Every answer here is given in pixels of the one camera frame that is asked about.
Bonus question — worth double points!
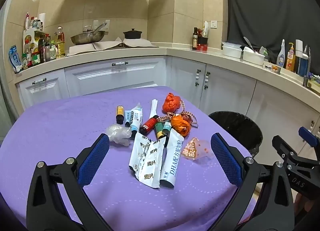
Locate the beige stove cover paper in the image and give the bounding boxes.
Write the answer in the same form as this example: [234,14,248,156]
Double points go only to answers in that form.
[67,36,159,56]

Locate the orange dish soap bottle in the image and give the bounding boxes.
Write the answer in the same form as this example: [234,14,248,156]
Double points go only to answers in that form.
[285,43,296,72]

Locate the red plastic bag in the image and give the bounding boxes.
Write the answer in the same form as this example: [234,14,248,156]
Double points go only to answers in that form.
[162,93,182,115]

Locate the small teal and white bottle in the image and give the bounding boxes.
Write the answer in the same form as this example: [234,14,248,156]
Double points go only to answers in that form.
[162,119,172,135]

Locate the grey spoon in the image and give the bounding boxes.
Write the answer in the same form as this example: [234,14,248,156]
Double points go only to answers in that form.
[243,36,258,53]

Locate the white pouch with blue print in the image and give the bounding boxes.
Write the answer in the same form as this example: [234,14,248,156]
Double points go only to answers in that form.
[130,103,143,133]

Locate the black curtain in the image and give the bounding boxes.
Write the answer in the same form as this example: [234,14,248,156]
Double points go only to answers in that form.
[225,0,320,76]

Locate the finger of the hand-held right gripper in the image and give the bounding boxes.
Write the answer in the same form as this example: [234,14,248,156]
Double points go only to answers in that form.
[299,126,320,148]
[272,135,298,166]

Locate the orange plastic bag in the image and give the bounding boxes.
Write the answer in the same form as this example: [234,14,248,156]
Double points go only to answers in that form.
[171,115,192,138]

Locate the white condiment rack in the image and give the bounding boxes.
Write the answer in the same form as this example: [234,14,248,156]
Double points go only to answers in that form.
[22,28,47,54]

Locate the steel wok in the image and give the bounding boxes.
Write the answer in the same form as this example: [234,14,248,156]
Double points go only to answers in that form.
[70,23,107,46]

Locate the white lidded container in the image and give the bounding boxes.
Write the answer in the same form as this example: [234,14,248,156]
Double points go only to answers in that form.
[221,42,243,58]

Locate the black trash bin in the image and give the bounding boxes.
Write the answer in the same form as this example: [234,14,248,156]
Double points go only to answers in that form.
[208,111,263,158]

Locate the group of condiment bottles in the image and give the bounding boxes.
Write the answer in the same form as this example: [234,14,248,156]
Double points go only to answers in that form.
[21,11,59,70]

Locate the clear plastic bag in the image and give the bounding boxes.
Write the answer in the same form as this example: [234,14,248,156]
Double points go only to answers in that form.
[105,124,133,146]

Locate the white paper stick wrapper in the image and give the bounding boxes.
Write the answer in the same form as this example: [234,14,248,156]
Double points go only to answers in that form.
[148,99,158,119]

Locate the white kitchen cabinets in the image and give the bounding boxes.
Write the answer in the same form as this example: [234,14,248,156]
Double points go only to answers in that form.
[15,55,320,161]

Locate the white open container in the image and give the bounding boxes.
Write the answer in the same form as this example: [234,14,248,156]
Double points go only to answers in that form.
[242,46,265,66]

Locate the green bottle with black cap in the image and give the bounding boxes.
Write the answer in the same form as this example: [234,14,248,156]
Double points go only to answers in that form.
[154,121,167,140]

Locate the long white pouch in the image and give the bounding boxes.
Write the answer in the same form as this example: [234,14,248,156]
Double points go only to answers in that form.
[159,131,185,188]

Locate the chrome faucet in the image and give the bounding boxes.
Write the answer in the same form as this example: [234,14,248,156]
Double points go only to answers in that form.
[302,45,312,88]

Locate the blue bottle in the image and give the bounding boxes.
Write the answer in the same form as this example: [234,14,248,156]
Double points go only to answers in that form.
[297,56,309,76]

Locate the white snack packet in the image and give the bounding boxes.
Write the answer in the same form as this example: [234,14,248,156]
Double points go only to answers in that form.
[128,133,167,189]

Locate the dark bottle with yellow label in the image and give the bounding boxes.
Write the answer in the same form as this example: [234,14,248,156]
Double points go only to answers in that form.
[116,105,125,124]

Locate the clear wrapper with orange print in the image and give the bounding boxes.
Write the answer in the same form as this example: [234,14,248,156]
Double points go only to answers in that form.
[181,137,215,165]

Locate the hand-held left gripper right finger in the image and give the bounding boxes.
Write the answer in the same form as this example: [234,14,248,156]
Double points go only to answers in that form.
[210,132,295,231]

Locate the black lidded pot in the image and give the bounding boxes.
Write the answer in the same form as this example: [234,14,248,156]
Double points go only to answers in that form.
[122,28,143,40]

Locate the purple tablecloth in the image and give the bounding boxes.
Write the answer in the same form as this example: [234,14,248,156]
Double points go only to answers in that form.
[0,86,253,231]

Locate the checkered ribbon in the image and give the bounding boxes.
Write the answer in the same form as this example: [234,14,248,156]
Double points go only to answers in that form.
[156,101,198,128]

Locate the blue and white bag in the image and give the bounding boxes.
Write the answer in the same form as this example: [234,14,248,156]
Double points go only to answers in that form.
[9,45,23,74]

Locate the white paper towel roll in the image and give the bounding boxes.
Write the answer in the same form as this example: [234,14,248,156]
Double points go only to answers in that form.
[37,13,47,30]

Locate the beige kitchen countertop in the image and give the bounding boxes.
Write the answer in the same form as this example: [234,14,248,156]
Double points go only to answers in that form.
[14,46,320,101]

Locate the white spray bottle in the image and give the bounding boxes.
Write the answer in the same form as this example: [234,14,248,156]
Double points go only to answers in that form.
[276,39,286,68]

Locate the yellow cooking oil bottle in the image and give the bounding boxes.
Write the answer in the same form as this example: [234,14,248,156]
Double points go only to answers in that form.
[54,26,66,58]

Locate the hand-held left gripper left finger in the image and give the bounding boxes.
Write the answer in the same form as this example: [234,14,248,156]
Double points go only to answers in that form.
[26,133,113,231]

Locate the small red bottle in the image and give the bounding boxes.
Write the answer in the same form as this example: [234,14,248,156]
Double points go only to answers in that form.
[139,115,159,136]

